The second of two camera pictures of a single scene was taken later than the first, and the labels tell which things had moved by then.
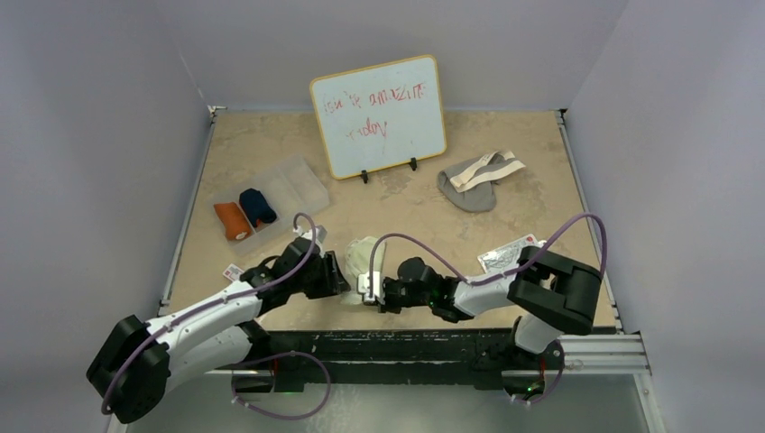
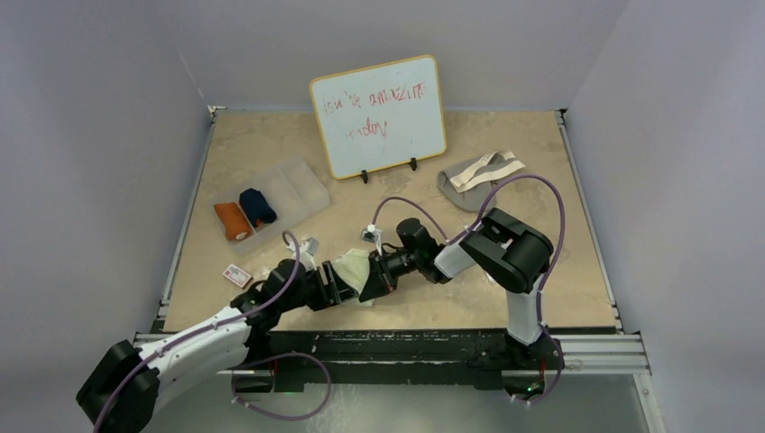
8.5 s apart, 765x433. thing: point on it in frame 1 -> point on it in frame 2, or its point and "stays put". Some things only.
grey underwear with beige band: x=469 y=185 stays put
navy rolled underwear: x=255 y=207 stays put
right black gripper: x=388 y=308 -> x=382 y=280
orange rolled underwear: x=233 y=219 stays put
